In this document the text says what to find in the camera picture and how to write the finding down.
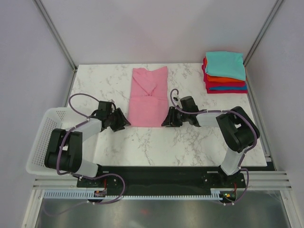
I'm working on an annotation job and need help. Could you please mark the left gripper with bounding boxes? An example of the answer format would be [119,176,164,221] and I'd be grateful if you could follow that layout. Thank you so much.
[106,108,131,132]

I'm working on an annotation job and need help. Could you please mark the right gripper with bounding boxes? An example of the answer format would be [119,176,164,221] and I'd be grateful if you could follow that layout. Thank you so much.
[161,106,189,128]

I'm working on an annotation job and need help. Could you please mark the pink t-shirt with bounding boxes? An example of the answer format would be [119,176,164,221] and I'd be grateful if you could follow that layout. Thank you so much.
[127,66,169,127]

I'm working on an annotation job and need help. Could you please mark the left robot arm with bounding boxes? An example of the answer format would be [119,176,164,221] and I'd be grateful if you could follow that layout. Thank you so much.
[44,101,131,187]

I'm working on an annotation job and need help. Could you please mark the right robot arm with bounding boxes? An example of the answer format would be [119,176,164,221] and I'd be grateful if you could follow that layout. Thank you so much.
[162,96,260,187]

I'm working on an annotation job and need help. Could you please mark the crimson folded t-shirt bottom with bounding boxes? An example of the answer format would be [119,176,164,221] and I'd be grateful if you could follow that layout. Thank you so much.
[205,81,247,94]

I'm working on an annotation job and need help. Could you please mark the crimson folded t-shirt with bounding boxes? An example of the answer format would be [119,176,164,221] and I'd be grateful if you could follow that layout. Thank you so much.
[205,81,247,94]
[201,58,247,90]

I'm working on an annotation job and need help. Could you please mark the crimson folded t-shirt upper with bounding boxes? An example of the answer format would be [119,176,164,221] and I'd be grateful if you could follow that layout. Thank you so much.
[201,58,247,90]

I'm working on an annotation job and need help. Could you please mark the white plastic basket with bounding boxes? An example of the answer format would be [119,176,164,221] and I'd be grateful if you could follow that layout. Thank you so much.
[26,107,76,176]

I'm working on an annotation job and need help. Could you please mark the teal folded t-shirt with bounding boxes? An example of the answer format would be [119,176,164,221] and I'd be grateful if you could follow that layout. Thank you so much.
[205,51,246,81]

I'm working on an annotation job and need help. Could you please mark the blue folded t-shirt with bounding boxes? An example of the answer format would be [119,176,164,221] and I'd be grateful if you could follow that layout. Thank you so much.
[209,85,247,91]

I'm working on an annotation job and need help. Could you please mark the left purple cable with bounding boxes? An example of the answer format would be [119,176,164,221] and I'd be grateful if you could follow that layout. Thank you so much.
[42,93,126,217]

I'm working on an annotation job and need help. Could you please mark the purple cable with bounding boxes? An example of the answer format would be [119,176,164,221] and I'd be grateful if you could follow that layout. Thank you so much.
[42,93,126,217]
[170,88,259,206]

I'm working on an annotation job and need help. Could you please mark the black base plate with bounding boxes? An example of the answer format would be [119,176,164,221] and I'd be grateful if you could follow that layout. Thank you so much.
[77,166,246,196]

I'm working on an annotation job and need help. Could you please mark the white cable duct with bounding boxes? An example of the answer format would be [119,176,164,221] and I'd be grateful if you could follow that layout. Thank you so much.
[44,189,226,199]

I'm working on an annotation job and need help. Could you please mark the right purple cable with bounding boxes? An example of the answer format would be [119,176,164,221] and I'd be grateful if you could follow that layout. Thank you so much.
[170,88,259,206]

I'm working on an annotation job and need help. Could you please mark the left aluminium frame post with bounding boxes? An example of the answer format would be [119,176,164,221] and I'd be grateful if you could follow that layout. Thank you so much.
[32,0,77,72]

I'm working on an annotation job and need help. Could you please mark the aluminium frame post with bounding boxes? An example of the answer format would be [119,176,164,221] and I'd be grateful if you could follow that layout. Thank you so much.
[32,0,77,72]
[244,0,285,67]

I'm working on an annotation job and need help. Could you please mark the right aluminium frame post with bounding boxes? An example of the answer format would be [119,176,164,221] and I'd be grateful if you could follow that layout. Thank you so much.
[244,0,285,67]

